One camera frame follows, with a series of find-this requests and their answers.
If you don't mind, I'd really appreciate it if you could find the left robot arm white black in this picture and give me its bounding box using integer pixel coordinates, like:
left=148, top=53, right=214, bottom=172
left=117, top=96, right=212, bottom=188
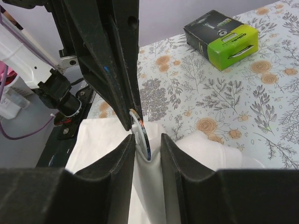
left=0, top=0, right=142, bottom=130

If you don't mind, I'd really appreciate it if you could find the black green cardboard box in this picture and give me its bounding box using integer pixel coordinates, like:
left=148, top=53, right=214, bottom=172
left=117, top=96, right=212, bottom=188
left=184, top=10, right=258, bottom=71

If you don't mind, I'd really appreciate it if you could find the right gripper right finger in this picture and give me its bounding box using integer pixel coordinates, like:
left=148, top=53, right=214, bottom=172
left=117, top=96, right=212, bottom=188
left=161, top=134, right=299, bottom=224

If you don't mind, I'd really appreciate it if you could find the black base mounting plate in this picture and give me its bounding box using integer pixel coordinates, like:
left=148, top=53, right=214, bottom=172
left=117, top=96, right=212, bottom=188
left=36, top=85, right=94, bottom=168

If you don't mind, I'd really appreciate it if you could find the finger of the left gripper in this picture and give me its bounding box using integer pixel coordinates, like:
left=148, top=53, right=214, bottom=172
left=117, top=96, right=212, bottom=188
left=48, top=0, right=131, bottom=131
left=102, top=0, right=141, bottom=121

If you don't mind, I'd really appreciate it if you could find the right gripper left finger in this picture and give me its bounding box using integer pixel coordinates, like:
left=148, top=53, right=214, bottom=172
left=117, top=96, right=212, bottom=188
left=0, top=134, right=135, bottom=224

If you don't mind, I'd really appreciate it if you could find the white t-shirt daisy print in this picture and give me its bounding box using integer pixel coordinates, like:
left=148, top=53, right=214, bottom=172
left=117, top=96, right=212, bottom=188
left=66, top=118, right=264, bottom=224

